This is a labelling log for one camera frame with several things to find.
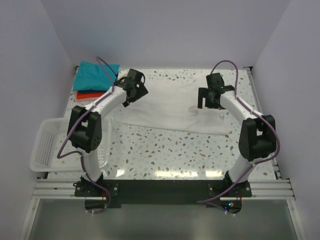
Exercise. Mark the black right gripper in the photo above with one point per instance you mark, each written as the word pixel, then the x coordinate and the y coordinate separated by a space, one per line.
pixel 210 97

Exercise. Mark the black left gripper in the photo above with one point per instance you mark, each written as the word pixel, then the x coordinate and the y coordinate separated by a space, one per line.
pixel 136 92

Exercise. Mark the white t-shirt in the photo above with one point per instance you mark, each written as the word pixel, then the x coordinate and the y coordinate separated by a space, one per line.
pixel 173 105

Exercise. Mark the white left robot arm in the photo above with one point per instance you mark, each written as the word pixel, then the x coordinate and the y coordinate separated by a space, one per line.
pixel 85 123

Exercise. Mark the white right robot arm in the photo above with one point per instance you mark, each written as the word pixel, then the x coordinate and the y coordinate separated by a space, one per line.
pixel 257 139

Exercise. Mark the pink folded t-shirt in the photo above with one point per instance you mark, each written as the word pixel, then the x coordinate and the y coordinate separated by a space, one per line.
pixel 85 96

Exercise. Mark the teal folded t-shirt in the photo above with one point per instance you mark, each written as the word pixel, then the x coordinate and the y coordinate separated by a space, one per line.
pixel 91 76

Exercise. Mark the orange folded t-shirt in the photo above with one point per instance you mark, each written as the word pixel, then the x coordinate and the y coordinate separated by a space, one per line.
pixel 99 93

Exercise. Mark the white plastic basket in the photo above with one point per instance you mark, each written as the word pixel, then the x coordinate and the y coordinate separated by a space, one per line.
pixel 49 139

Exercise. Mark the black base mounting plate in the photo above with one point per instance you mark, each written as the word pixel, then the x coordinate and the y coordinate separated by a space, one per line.
pixel 116 193

